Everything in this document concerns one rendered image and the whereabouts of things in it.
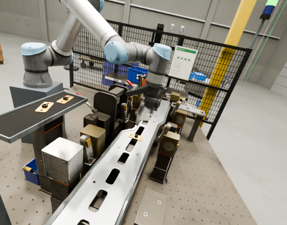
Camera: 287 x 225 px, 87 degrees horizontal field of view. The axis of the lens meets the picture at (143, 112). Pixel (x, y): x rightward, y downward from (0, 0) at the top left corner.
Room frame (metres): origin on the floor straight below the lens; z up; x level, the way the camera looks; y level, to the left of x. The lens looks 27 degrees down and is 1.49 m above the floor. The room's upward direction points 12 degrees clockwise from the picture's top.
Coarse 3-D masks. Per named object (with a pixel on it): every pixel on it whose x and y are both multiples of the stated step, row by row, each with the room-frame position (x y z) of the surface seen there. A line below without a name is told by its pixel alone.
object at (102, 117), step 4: (96, 112) 0.69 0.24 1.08; (100, 112) 0.70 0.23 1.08; (100, 116) 0.67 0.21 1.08; (104, 116) 0.67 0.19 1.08; (108, 116) 0.68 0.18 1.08; (100, 120) 0.63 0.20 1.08; (104, 120) 0.64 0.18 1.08; (108, 120) 0.66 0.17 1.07; (100, 124) 0.63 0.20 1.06; (104, 124) 0.63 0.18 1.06; (108, 124) 0.67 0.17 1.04; (104, 128) 0.63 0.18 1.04; (108, 128) 0.67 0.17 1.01; (108, 132) 0.68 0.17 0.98; (104, 148) 0.67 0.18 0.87
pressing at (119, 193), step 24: (120, 144) 0.58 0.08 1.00; (144, 144) 0.62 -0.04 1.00; (96, 168) 0.41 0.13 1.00; (120, 168) 0.44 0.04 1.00; (72, 192) 0.30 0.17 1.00; (96, 192) 0.32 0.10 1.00; (120, 192) 0.34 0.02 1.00; (72, 216) 0.24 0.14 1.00; (96, 216) 0.25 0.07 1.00; (120, 216) 0.26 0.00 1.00
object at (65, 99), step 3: (66, 96) 0.64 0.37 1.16; (69, 96) 0.65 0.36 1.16; (72, 96) 0.65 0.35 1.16; (60, 99) 0.60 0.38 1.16; (63, 99) 0.61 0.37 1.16; (66, 99) 0.61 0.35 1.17; (69, 99) 0.62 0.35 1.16; (57, 102) 0.57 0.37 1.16; (60, 102) 0.58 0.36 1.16; (63, 102) 0.58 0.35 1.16; (66, 102) 0.59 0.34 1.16
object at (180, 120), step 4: (176, 112) 1.01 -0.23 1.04; (180, 112) 1.00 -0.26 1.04; (184, 112) 1.01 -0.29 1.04; (176, 116) 1.00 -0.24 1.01; (180, 116) 1.00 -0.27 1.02; (184, 116) 0.99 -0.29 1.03; (172, 120) 1.01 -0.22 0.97; (176, 120) 1.00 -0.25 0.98; (180, 120) 1.00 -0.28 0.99; (184, 120) 0.99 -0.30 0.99; (176, 124) 1.00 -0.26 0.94; (180, 124) 1.00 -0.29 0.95; (180, 128) 1.00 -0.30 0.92; (180, 132) 1.01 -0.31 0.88
